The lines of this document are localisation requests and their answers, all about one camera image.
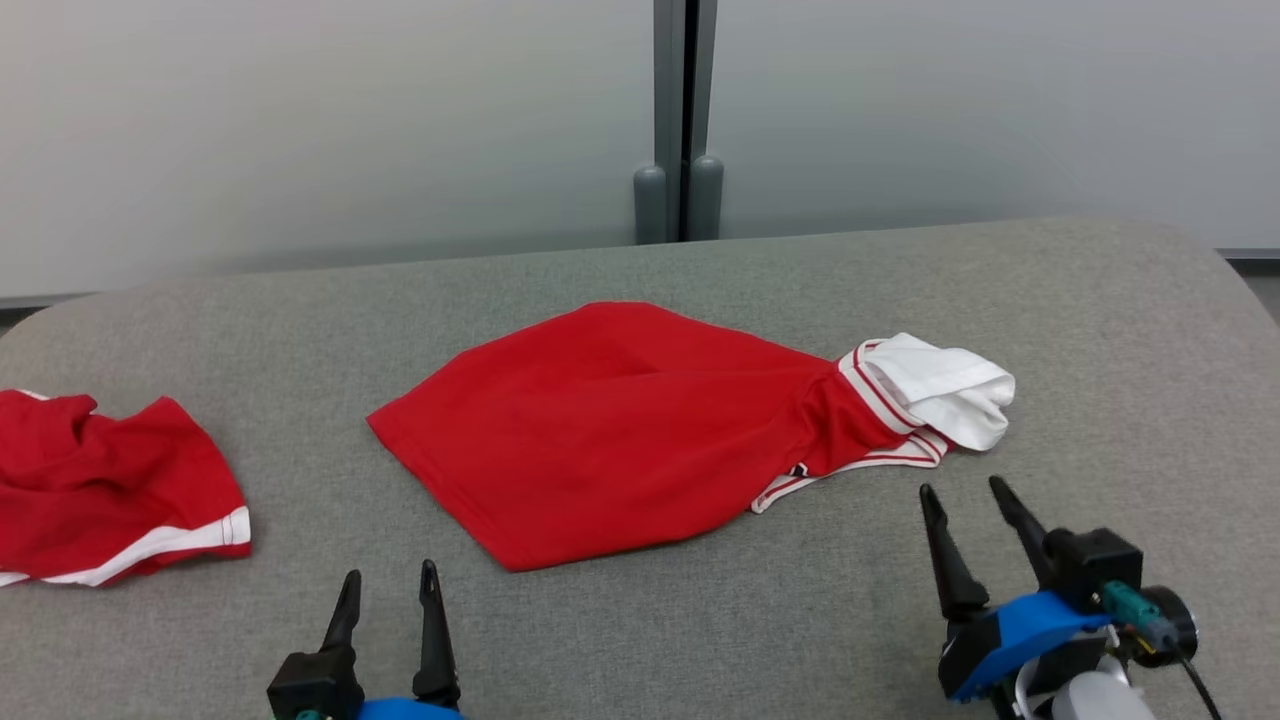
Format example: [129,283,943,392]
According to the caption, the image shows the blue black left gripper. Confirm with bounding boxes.
[320,559,467,720]

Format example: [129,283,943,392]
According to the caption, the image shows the grey fabric sofa cushion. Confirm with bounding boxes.
[0,215,1280,720]

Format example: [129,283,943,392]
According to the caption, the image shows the grey partition post with bumpers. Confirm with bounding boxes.
[633,0,725,245]

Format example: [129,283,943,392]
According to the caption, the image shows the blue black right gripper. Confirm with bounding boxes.
[919,476,1116,704]

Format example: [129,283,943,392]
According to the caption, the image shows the black cylindrical right gripper motor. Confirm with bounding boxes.
[1138,585,1199,669]

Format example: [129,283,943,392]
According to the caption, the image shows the red shorts with white stripe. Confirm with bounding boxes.
[0,388,252,588]

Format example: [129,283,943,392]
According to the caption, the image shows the red jersey with white sleeves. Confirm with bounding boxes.
[366,300,1017,573]

